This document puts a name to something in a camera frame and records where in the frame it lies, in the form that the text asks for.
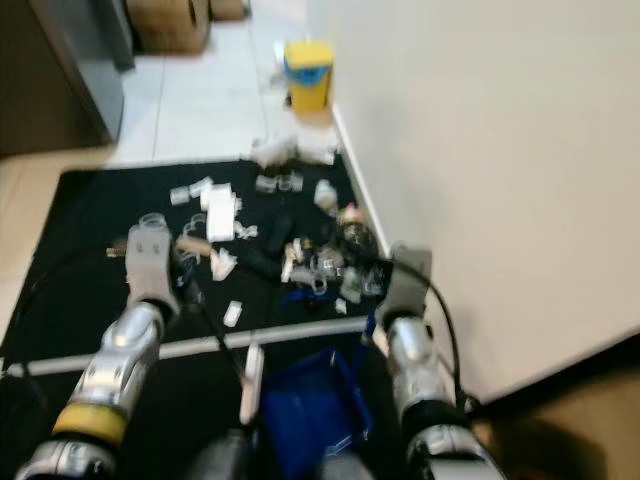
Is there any blue plastic dustpan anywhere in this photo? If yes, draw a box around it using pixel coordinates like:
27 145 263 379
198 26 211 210
260 308 383 471

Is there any black floor mat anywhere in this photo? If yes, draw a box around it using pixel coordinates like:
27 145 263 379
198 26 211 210
0 160 471 480

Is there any black crumpled plastic bag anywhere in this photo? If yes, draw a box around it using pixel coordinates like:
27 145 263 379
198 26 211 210
335 222 381 269

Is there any white and green bottle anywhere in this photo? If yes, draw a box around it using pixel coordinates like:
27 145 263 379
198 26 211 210
313 178 339 211

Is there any white printed wrapper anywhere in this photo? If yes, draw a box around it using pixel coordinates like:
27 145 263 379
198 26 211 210
300 145 336 164

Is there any white crumpled tissue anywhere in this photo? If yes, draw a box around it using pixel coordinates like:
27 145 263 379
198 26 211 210
250 135 301 169

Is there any white paper box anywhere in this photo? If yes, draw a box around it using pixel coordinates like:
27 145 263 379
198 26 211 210
205 185 239 241

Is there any grey robot right leg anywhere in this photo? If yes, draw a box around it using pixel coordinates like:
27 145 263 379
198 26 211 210
320 445 381 480

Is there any grey robot leg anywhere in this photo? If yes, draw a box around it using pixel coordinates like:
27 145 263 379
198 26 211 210
320 445 381 480
190 430 256 480

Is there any yellow trash bin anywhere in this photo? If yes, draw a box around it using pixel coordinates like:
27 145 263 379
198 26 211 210
284 40 336 113

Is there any grey robot left leg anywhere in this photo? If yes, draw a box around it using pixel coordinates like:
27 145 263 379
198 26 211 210
190 430 256 480

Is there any dark cabinet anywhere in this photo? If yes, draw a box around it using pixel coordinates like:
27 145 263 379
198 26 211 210
0 0 136 156

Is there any closed brown cardboard box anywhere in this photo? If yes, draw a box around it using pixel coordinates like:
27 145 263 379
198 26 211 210
125 0 211 53

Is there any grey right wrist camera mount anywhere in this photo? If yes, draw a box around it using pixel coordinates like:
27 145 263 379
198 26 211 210
385 245 433 319

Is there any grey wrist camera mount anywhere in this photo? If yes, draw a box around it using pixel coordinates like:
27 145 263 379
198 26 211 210
125 225 176 306
385 245 433 319

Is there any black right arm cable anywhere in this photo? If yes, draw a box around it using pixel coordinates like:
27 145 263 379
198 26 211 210
418 258 467 411

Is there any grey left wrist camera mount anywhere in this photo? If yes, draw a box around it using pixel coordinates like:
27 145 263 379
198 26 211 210
125 225 176 306

